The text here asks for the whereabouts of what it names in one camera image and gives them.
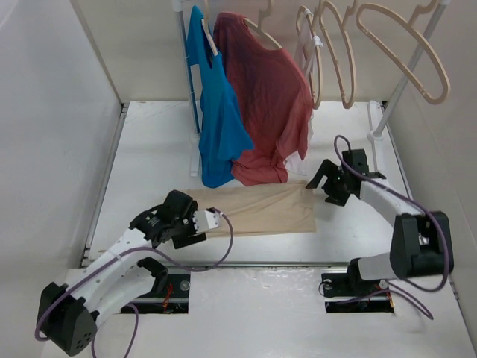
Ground white garment on hanger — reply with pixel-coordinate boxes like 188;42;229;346
284;8;323;177

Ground white clothes rack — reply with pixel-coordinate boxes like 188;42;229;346
171;1;451;169

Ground beige hanger under blue shirt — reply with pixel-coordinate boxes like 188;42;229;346
201;0;218;57

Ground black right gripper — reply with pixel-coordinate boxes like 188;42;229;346
305;159;350;207

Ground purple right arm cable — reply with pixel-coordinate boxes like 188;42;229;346
333;134;456;321

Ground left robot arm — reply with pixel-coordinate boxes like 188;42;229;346
34;190;221;357

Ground blue t-shirt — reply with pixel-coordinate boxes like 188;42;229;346
186;6;254;188

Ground beige trousers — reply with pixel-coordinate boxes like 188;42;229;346
185;181;316;236

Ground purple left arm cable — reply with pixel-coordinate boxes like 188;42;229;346
34;208;236;358

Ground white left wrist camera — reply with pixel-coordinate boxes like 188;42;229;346
192;208;221;233

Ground beige hanger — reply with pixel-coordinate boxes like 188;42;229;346
355;0;452;106
244;0;282;50
317;0;358;110
201;0;218;57
294;5;323;110

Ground beige hanger under white garment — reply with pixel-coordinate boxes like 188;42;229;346
294;5;323;110

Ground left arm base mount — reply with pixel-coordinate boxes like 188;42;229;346
131;272;191;314

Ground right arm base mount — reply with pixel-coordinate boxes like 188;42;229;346
319;259;394;313

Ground red t-shirt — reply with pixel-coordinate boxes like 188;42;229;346
213;12;300;186

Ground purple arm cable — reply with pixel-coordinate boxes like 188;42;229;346
333;134;456;321
34;208;236;358

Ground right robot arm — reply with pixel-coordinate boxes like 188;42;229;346
306;149;454;294

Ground beige hanger under red shirt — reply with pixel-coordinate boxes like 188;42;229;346
244;0;282;50

